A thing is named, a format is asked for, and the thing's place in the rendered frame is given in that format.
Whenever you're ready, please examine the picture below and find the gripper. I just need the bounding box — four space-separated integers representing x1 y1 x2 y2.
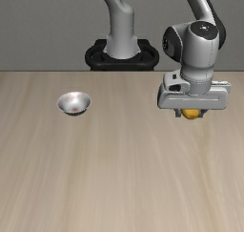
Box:
156 69 233 118

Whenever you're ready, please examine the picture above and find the yellow mango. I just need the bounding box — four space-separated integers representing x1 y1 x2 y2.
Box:
181 109 201 121

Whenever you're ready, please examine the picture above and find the silver metal bowl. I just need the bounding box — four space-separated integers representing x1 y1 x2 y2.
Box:
56 91 92 117

